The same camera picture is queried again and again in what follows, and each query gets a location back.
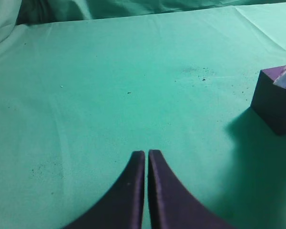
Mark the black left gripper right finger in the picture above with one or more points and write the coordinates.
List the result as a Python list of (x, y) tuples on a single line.
[(171, 205)]

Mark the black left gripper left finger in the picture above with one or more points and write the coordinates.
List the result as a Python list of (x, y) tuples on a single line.
[(121, 207)]

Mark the dark purple cube block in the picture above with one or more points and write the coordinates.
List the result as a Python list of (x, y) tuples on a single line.
[(269, 100)]

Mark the green table cloth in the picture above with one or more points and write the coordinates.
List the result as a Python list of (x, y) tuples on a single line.
[(77, 98)]

